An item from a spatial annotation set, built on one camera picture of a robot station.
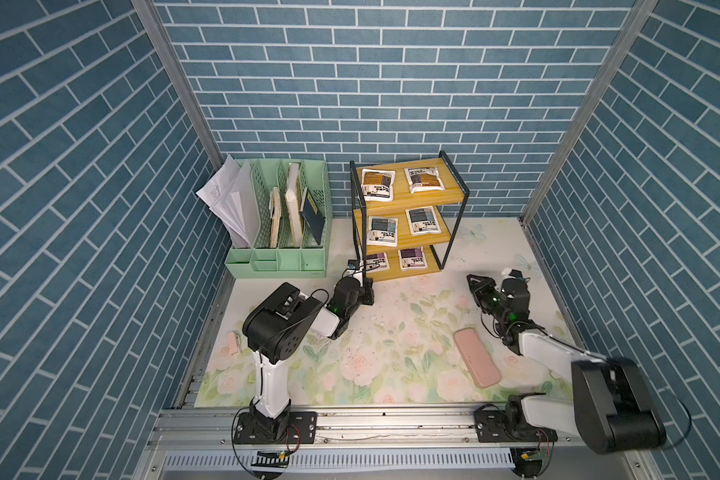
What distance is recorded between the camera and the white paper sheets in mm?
904

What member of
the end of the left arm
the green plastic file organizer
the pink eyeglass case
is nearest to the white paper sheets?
the green plastic file organizer

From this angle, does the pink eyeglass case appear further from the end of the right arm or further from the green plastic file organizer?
the green plastic file organizer

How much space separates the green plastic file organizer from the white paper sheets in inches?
1.1

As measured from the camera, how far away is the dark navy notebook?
40.6 inches
